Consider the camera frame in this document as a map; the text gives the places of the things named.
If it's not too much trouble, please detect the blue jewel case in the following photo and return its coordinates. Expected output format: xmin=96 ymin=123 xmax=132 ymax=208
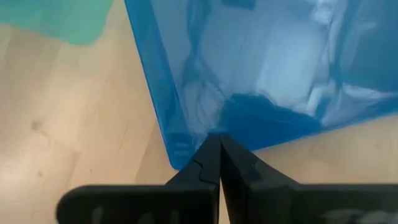
xmin=124 ymin=0 xmax=398 ymax=171

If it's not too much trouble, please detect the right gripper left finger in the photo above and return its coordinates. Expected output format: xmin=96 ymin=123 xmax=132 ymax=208
xmin=55 ymin=133 xmax=221 ymax=224

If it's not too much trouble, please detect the teal translucent plastic bin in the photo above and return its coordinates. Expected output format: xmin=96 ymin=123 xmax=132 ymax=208
xmin=0 ymin=0 xmax=114 ymax=46

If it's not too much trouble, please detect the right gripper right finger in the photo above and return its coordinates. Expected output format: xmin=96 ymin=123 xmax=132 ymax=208
xmin=219 ymin=133 xmax=398 ymax=224

